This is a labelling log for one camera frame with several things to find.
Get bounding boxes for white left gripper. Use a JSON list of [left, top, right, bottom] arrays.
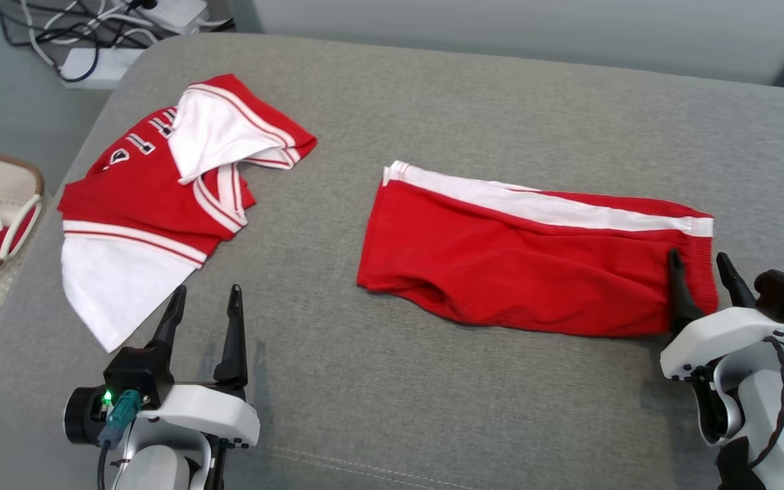
[[137, 284, 261, 450]]

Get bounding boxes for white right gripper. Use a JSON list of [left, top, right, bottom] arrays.
[[659, 248, 784, 382]]

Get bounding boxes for red white basketball jersey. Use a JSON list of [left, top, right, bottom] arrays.
[[57, 73, 318, 353]]

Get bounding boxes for red white-striped shorts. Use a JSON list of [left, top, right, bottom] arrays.
[[357, 161, 719, 339]]

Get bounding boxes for white power strip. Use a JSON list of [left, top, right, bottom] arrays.
[[137, 0, 209, 31], [60, 46, 144, 89]]

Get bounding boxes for white partition panel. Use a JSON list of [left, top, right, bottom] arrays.
[[256, 0, 784, 86]]

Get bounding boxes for teal left cable connector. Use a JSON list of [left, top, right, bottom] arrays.
[[97, 389, 142, 448]]

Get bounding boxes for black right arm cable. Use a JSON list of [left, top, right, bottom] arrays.
[[749, 337, 784, 470]]

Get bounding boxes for coiled white cable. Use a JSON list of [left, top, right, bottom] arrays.
[[48, 0, 154, 45]]

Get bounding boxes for long white cable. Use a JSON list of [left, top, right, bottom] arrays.
[[21, 0, 66, 69]]

